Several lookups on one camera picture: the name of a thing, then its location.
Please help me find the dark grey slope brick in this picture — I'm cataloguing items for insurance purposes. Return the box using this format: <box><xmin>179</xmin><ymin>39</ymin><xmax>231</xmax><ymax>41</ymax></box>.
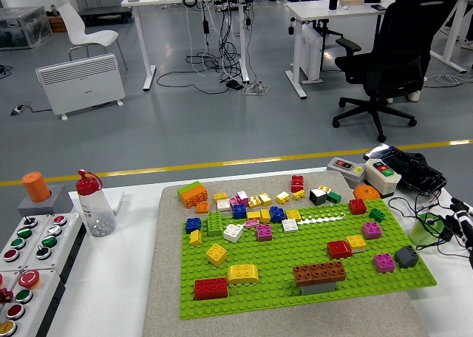
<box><xmin>393</xmin><ymin>245</ymin><xmax>420</xmax><ymax>269</ymax></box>

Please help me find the grey block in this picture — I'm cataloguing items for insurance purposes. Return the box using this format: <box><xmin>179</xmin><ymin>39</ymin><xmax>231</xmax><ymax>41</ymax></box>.
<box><xmin>16</xmin><ymin>184</ymin><xmax>75</xmax><ymax>219</ymax></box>

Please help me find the black platform dolly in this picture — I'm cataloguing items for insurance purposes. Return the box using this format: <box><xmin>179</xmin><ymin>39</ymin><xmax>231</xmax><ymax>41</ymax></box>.
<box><xmin>78</xmin><ymin>4</ymin><xmax>133</xmax><ymax>27</ymax></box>

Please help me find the black floor plug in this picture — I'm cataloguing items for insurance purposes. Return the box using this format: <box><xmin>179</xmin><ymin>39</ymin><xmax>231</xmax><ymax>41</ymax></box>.
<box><xmin>8</xmin><ymin>103</ymin><xmax>33</xmax><ymax>117</ymax></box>

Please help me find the lime green flat brick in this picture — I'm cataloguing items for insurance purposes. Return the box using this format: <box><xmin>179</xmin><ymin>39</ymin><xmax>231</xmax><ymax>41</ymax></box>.
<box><xmin>177</xmin><ymin>180</ymin><xmax>203</xmax><ymax>196</ymax></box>

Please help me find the orange long brick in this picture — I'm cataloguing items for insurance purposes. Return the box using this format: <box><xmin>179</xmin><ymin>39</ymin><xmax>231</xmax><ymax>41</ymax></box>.
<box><xmin>180</xmin><ymin>185</ymin><xmax>209</xmax><ymax>208</ymax></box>

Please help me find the wooden box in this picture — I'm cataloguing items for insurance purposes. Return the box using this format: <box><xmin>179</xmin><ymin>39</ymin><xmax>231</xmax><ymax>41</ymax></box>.
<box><xmin>47</xmin><ymin>14</ymin><xmax>69</xmax><ymax>34</ymax></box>

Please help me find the grey four-button control box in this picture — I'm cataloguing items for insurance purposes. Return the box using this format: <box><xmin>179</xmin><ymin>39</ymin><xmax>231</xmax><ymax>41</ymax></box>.
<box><xmin>22</xmin><ymin>212</ymin><xmax>86</xmax><ymax>285</ymax></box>
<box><xmin>0</xmin><ymin>214</ymin><xmax>51</xmax><ymax>272</ymax></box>

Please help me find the green translucent cup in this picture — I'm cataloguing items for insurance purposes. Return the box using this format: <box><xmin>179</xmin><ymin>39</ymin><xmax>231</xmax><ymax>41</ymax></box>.
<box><xmin>410</xmin><ymin>211</ymin><xmax>443</xmax><ymax>246</ymax></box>

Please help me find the black plug with cord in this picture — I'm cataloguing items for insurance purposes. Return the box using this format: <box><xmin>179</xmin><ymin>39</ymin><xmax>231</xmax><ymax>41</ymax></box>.
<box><xmin>387</xmin><ymin>194</ymin><xmax>473</xmax><ymax>261</ymax></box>

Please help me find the orange-brown brick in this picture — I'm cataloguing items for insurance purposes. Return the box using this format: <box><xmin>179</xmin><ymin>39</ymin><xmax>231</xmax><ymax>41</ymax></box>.
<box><xmin>311</xmin><ymin>262</ymin><xmax>333</xmax><ymax>285</ymax></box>

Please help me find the clear bottle red cap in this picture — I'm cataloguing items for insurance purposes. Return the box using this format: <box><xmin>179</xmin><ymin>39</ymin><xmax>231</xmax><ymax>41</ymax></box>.
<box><xmin>75</xmin><ymin>168</ymin><xmax>118</xmax><ymax>239</ymax></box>

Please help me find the dark brown brick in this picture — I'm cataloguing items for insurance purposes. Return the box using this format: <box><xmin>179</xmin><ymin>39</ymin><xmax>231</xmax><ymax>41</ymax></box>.
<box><xmin>327</xmin><ymin>260</ymin><xmax>348</xmax><ymax>282</ymax></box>

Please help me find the white flat panel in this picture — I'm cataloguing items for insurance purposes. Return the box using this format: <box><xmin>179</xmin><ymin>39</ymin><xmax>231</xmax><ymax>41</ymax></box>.
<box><xmin>99</xmin><ymin>188</ymin><xmax>125</xmax><ymax>214</ymax></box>

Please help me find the grey push-button box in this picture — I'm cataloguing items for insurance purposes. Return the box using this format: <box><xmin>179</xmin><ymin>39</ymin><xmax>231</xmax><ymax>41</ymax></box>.
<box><xmin>326</xmin><ymin>155</ymin><xmax>367</xmax><ymax>191</ymax></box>

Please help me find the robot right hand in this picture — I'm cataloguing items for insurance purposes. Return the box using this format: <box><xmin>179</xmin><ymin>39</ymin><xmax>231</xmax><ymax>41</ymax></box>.
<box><xmin>449</xmin><ymin>197</ymin><xmax>473</xmax><ymax>270</ymax></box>

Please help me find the orange fruit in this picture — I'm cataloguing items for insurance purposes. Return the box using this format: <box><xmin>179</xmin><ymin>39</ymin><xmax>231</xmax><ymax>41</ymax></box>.
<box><xmin>353</xmin><ymin>184</ymin><xmax>382</xmax><ymax>201</ymax></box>

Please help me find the orange cylinder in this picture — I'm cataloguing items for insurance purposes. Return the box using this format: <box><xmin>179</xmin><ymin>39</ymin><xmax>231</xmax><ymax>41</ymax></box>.
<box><xmin>21</xmin><ymin>171</ymin><xmax>52</xmax><ymax>203</ymax></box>

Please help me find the red long brick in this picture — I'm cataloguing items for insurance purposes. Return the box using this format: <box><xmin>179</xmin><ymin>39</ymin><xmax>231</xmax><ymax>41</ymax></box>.
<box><xmin>194</xmin><ymin>277</ymin><xmax>229</xmax><ymax>301</ymax></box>

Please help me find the grey long brick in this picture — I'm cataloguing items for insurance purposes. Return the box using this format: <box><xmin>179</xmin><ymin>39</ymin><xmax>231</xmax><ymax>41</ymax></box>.
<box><xmin>299</xmin><ymin>281</ymin><xmax>338</xmax><ymax>297</ymax></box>

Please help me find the beige push-button box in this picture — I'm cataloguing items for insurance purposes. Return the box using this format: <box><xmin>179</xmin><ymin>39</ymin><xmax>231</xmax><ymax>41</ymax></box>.
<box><xmin>364</xmin><ymin>158</ymin><xmax>402</xmax><ymax>200</ymax></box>

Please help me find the grey emergency-stop control box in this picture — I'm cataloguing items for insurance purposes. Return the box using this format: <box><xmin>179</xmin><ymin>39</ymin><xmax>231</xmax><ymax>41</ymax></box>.
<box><xmin>0</xmin><ymin>268</ymin><xmax>68</xmax><ymax>337</ymax></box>

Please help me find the large yellow brick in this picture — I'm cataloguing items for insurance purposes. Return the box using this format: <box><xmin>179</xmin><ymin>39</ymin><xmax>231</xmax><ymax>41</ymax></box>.
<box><xmin>205</xmin><ymin>242</ymin><xmax>228</xmax><ymax>268</ymax></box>

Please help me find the yellow and white brick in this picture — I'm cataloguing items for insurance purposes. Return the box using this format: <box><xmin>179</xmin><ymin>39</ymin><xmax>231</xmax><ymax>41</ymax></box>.
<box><xmin>346</xmin><ymin>234</ymin><xmax>367</xmax><ymax>253</ymax></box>

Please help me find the black slope brick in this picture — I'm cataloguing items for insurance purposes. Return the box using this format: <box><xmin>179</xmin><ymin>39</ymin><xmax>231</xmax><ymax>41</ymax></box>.
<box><xmin>309</xmin><ymin>188</ymin><xmax>329</xmax><ymax>206</ymax></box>

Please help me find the white chair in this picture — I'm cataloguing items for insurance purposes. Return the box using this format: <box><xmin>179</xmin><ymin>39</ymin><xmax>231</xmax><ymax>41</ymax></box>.
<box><xmin>57</xmin><ymin>3</ymin><xmax>129</xmax><ymax>71</ymax></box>

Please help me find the white panel heater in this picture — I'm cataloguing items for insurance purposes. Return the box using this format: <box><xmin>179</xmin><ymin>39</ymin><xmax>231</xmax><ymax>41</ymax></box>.
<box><xmin>35</xmin><ymin>52</ymin><xmax>126</xmax><ymax>121</ymax></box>

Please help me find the black cable bundle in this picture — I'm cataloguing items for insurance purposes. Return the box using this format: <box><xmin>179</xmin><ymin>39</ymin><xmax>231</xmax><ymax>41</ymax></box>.
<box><xmin>156</xmin><ymin>0</ymin><xmax>260</xmax><ymax>95</ymax></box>

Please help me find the green studded baseplate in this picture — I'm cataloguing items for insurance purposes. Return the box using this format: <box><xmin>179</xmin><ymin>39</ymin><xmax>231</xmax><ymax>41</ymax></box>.
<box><xmin>179</xmin><ymin>198</ymin><xmax>438</xmax><ymax>321</ymax></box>

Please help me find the black office chair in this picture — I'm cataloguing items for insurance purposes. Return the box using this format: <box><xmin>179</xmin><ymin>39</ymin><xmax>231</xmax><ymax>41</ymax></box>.
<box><xmin>331</xmin><ymin>0</ymin><xmax>449</xmax><ymax>143</ymax></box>

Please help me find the clear storage crate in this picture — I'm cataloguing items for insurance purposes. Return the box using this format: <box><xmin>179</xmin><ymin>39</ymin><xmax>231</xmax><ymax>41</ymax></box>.
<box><xmin>0</xmin><ymin>6</ymin><xmax>54</xmax><ymax>51</ymax></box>

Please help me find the yellow curved brick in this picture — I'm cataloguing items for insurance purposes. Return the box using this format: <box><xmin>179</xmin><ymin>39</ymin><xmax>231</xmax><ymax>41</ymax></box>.
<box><xmin>226</xmin><ymin>263</ymin><xmax>260</xmax><ymax>285</ymax></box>

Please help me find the grey-brown mat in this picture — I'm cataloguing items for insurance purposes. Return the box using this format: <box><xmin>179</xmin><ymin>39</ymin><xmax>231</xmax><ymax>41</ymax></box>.
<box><xmin>142</xmin><ymin>169</ymin><xmax>429</xmax><ymax>337</ymax></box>

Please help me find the black handheld controller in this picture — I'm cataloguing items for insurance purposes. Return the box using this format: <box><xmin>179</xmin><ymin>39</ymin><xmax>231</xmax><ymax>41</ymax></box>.
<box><xmin>362</xmin><ymin>142</ymin><xmax>447</xmax><ymax>198</ymax></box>

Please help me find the red tall brick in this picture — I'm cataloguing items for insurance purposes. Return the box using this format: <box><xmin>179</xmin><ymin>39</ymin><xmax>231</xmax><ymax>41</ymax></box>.
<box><xmin>290</xmin><ymin>174</ymin><xmax>306</xmax><ymax>194</ymax></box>

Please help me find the lime green tall brick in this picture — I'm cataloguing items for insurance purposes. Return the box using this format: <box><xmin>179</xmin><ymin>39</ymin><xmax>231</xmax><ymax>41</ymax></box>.
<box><xmin>206</xmin><ymin>211</ymin><xmax>224</xmax><ymax>237</ymax></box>

